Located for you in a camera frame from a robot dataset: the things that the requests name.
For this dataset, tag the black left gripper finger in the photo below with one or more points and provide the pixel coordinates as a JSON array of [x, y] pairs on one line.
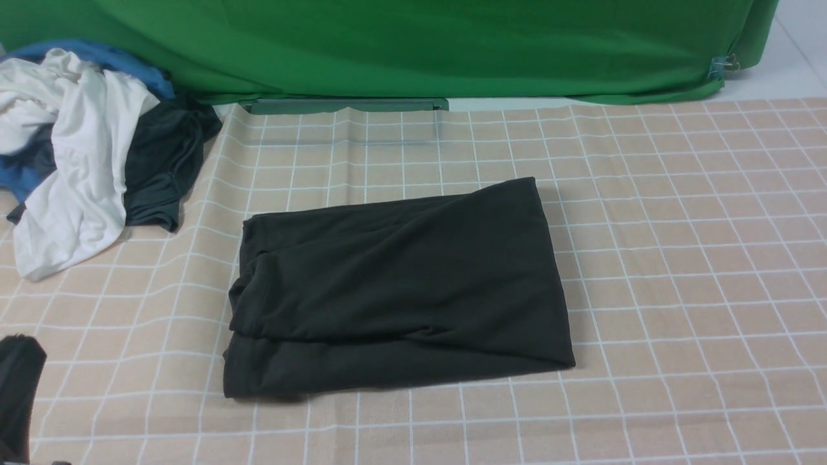
[[22, 363]]

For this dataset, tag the dark gray long-sleeve shirt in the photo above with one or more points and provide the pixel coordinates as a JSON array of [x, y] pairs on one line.
[[397, 294]]

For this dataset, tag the white crumpled shirt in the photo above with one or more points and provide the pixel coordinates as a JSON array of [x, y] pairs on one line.
[[78, 211]]

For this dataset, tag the blue crumpled garment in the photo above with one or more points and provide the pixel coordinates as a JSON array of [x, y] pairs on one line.
[[97, 58]]

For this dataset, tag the dark teal crumpled garment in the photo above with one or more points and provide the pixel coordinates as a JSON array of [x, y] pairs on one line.
[[163, 162]]

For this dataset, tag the beige checkered tablecloth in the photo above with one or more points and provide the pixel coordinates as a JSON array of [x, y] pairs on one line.
[[690, 240]]

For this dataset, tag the green backdrop cloth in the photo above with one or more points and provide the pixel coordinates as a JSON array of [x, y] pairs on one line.
[[606, 52]]

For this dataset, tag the metal binder clip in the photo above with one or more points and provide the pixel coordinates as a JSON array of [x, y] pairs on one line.
[[722, 65]]

